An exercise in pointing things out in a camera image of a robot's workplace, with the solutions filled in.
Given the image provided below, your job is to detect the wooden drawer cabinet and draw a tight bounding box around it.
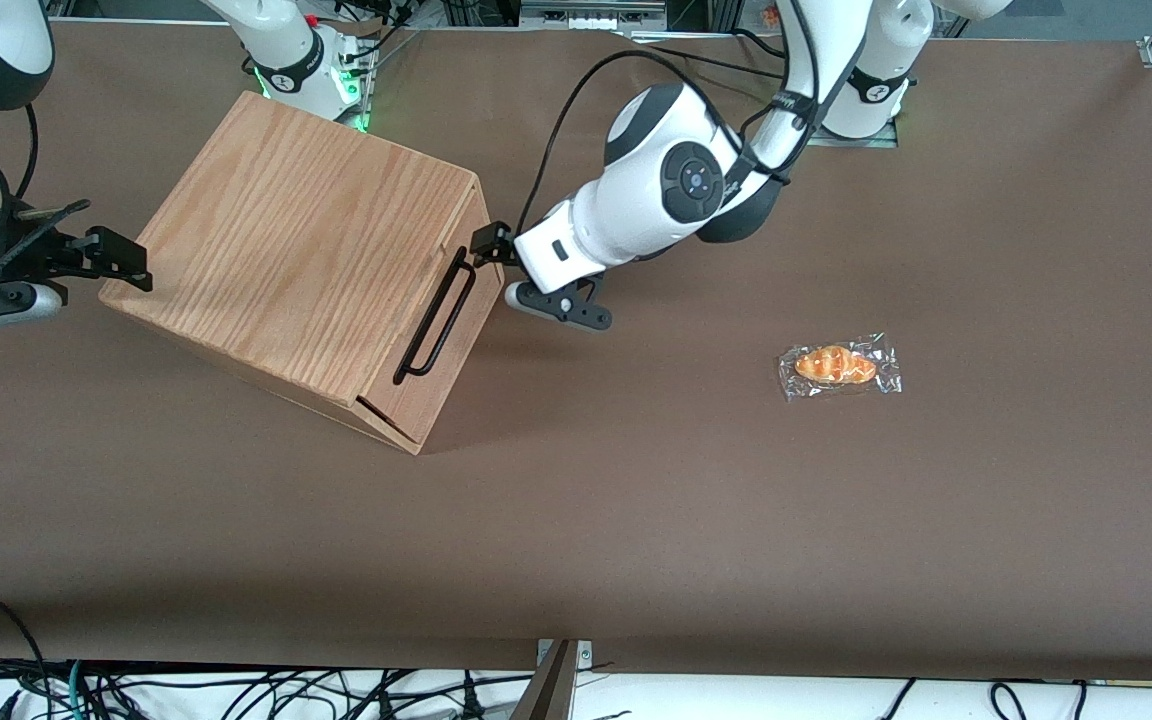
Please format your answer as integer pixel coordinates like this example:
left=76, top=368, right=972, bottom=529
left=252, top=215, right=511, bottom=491
left=99, top=92, right=504, bottom=456

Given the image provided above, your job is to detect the bread roll in clear wrapper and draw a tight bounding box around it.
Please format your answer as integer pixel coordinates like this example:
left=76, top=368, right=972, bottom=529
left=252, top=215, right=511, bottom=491
left=778, top=333, right=903, bottom=403

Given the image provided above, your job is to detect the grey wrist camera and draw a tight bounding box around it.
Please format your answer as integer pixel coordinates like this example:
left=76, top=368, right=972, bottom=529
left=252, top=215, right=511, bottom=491
left=0, top=283, right=68, bottom=337
left=504, top=272, right=614, bottom=332

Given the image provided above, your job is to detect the small metal bracket plate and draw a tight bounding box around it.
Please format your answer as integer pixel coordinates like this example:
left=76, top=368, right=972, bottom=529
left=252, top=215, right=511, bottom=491
left=536, top=640, right=593, bottom=673

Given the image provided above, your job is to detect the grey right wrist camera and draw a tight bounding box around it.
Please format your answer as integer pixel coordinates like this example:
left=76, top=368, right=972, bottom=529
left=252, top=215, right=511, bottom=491
left=0, top=283, right=68, bottom=337

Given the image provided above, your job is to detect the grey power strip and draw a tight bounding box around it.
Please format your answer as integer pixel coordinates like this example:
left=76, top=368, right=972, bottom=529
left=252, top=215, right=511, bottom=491
left=519, top=0, right=669, bottom=32

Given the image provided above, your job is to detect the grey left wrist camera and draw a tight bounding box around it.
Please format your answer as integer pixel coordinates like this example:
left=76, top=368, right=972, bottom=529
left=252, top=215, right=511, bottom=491
left=504, top=272, right=614, bottom=332

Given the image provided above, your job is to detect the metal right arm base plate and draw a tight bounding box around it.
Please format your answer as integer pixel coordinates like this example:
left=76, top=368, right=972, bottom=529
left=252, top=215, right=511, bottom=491
left=334, top=28, right=379, bottom=133

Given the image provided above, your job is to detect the wooden lower drawer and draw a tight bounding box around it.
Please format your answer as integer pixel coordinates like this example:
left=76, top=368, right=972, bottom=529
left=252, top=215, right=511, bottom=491
left=354, top=395, right=427, bottom=456

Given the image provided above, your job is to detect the dark metal pole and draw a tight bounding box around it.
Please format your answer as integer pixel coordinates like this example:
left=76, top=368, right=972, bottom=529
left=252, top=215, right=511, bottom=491
left=508, top=640, right=577, bottom=720

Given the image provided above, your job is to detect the wooden drawer with long handle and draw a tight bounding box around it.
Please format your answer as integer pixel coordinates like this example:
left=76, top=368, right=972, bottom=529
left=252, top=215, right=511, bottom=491
left=354, top=178, right=504, bottom=443

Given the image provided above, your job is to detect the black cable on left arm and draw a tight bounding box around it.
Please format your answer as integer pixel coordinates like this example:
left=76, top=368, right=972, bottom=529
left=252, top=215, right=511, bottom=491
left=519, top=48, right=787, bottom=237

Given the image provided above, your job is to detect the black metal drawer handle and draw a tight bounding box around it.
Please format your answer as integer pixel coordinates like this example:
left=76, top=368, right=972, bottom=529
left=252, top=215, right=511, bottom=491
left=393, top=246, right=478, bottom=387

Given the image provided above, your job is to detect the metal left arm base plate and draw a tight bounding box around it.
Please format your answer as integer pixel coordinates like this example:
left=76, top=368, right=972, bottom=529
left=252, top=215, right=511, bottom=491
left=806, top=118, right=900, bottom=149

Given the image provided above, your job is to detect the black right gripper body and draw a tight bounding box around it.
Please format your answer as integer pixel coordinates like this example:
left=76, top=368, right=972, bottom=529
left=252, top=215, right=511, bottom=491
left=0, top=208, right=72, bottom=303

